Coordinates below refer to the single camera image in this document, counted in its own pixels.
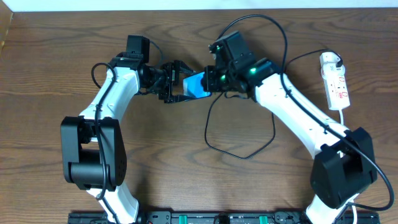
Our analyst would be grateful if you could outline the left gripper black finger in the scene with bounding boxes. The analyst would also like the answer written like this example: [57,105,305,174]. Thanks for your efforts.
[164,95,197,103]
[178,60,196,75]

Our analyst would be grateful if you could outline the blue galaxy smartphone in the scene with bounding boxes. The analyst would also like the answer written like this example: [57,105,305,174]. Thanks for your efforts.
[183,72,212,99]

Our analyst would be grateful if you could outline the black usb charging cable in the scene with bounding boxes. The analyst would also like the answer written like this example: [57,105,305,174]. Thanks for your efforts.
[204,49,344,161]

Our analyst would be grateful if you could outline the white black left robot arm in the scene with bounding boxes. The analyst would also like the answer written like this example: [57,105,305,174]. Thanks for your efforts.
[60,53,195,223]

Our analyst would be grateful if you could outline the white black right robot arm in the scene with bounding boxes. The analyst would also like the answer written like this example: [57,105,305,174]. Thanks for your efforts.
[201,58,377,223]

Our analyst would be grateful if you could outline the white power strip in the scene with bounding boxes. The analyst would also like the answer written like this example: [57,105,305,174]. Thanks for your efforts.
[321,69,350,111]

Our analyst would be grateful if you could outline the white usb wall charger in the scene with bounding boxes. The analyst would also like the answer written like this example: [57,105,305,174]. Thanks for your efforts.
[320,52,346,80]

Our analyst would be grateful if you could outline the white power strip cord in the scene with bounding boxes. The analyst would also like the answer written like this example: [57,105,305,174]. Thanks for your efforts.
[338,108,358,224]

